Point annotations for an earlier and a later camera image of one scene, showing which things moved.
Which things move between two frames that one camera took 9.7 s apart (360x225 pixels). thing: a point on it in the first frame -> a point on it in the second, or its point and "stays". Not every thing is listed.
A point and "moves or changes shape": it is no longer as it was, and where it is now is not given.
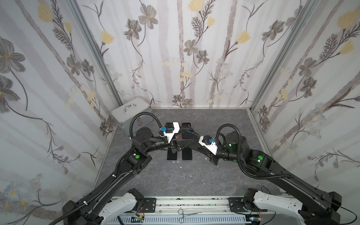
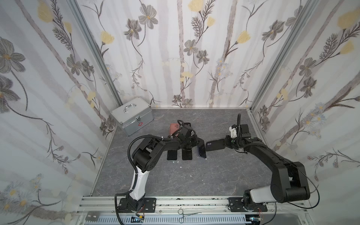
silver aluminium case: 125,114 stays
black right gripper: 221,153 -> 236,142
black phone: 187,153 stays
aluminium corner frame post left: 96,52 stays
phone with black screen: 171,156 stays
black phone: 189,135 moves or changes shape
